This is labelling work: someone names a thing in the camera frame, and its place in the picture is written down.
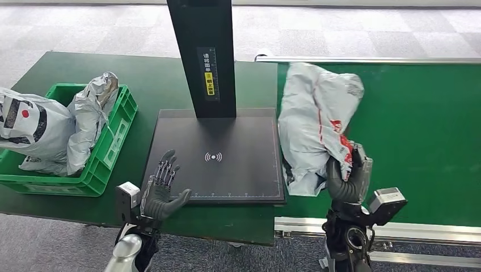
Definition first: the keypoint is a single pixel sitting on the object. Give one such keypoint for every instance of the dark green table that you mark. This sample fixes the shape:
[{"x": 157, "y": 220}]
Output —
[{"x": 158, "y": 82}]

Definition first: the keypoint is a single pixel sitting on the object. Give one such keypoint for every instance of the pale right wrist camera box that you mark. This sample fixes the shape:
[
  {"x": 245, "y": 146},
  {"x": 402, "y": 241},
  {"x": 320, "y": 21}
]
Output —
[{"x": 389, "y": 202}]

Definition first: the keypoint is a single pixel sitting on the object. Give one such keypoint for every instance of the wide aluminium conveyor frame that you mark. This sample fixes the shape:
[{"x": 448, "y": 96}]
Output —
[{"x": 432, "y": 234}]

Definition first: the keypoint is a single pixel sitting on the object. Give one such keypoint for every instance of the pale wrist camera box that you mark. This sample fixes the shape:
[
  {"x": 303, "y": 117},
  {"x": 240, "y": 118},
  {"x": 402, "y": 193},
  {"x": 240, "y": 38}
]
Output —
[
  {"x": 389, "y": 202},
  {"x": 127, "y": 199}
]

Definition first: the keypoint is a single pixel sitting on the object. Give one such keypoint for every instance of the crumpled silver package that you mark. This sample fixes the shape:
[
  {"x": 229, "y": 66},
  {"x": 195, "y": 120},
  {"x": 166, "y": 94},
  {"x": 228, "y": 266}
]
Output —
[{"x": 90, "y": 112}]

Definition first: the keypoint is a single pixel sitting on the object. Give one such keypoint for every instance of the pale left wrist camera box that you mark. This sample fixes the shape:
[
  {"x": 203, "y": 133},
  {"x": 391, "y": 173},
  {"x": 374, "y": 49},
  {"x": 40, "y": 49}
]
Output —
[{"x": 127, "y": 199}]

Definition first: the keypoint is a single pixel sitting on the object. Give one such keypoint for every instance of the black yellow label sticker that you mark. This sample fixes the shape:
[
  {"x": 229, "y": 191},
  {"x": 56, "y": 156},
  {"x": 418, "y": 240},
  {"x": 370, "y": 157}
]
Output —
[{"x": 209, "y": 75}]

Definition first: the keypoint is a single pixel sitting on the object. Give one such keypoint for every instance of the white package with black print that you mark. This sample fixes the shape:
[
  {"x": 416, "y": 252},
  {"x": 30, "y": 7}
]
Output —
[{"x": 32, "y": 124}]

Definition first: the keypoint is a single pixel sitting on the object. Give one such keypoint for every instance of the black inbound scanner machine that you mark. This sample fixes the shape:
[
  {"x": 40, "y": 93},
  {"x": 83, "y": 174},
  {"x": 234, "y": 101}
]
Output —
[{"x": 225, "y": 150}]

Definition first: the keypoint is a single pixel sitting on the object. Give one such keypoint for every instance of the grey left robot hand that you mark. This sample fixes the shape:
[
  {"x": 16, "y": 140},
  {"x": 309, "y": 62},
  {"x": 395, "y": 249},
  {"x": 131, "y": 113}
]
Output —
[{"x": 159, "y": 201}]

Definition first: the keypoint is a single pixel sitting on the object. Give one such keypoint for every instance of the green conveyor belt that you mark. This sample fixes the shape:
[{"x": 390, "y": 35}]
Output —
[{"x": 413, "y": 142}]

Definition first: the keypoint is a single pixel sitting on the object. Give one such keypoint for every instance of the white package with red stripe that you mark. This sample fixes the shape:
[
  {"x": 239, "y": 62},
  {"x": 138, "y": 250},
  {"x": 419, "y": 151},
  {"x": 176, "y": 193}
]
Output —
[{"x": 312, "y": 120}]

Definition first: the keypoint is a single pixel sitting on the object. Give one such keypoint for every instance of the green plastic crate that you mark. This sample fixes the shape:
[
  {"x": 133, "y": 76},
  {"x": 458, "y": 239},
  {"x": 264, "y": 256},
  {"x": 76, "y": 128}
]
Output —
[{"x": 112, "y": 146}]

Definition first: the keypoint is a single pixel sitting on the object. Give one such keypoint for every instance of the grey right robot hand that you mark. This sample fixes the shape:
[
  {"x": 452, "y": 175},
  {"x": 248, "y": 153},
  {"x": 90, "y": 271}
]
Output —
[{"x": 351, "y": 184}]

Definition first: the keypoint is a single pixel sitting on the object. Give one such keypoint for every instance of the thin aluminium conveyor rail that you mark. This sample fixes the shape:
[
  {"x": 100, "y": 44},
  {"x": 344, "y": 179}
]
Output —
[{"x": 375, "y": 59}]

